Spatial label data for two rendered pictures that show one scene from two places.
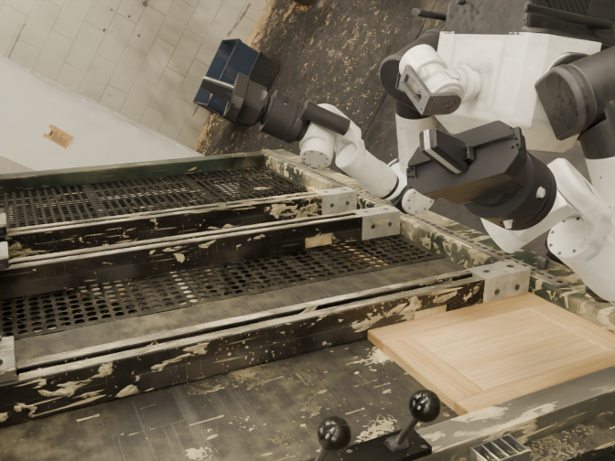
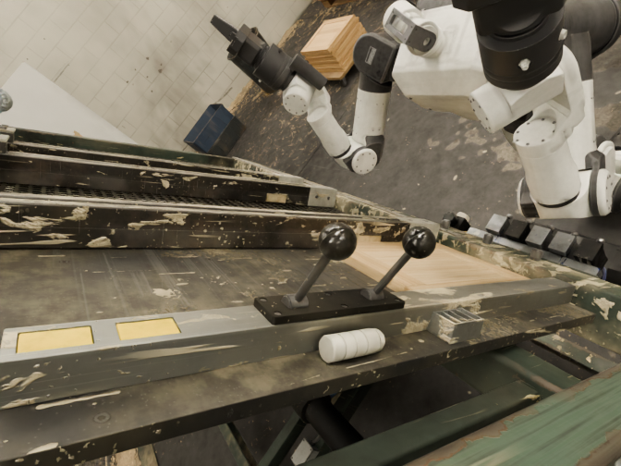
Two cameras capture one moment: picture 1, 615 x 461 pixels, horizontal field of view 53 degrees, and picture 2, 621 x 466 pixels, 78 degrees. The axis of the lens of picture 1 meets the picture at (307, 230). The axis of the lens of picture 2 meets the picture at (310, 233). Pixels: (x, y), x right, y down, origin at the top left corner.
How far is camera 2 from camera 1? 0.40 m
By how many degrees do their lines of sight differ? 11
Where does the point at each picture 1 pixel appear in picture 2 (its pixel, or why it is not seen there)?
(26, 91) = (60, 103)
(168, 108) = (164, 144)
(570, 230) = (536, 128)
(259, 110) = (257, 50)
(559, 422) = (493, 309)
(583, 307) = (481, 251)
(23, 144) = not seen: hidden behind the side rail
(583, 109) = not seen: hidden behind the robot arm
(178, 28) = (180, 92)
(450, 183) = not seen: outside the picture
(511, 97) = (474, 46)
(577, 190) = (573, 64)
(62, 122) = (84, 130)
